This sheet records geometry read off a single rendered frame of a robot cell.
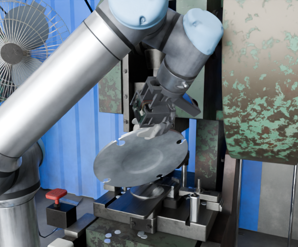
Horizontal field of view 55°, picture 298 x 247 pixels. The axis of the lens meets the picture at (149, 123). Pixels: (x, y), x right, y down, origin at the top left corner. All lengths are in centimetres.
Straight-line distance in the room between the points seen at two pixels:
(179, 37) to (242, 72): 18
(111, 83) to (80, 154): 181
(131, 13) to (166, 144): 51
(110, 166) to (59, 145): 209
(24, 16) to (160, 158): 102
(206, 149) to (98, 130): 152
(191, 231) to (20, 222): 58
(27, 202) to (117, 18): 43
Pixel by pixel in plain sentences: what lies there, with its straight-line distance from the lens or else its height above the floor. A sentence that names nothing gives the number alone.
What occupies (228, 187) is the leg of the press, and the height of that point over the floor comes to 70.
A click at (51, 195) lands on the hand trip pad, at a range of 114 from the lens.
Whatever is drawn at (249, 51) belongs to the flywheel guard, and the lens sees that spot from 62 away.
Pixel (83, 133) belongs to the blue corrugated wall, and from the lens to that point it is 273.
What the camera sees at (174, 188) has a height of 77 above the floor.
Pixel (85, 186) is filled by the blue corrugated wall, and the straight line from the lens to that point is 288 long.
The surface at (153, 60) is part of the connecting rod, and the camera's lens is 105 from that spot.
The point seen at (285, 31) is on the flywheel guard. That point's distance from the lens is 62.
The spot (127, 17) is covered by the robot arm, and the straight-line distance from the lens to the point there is 38.
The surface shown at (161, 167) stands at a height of 91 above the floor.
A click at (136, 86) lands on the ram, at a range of 104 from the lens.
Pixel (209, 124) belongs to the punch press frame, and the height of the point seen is 99.
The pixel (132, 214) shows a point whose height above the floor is 78.
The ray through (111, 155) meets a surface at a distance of 79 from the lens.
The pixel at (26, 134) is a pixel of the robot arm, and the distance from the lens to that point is 45.
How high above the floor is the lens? 121
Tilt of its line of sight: 10 degrees down
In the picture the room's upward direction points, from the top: straight up
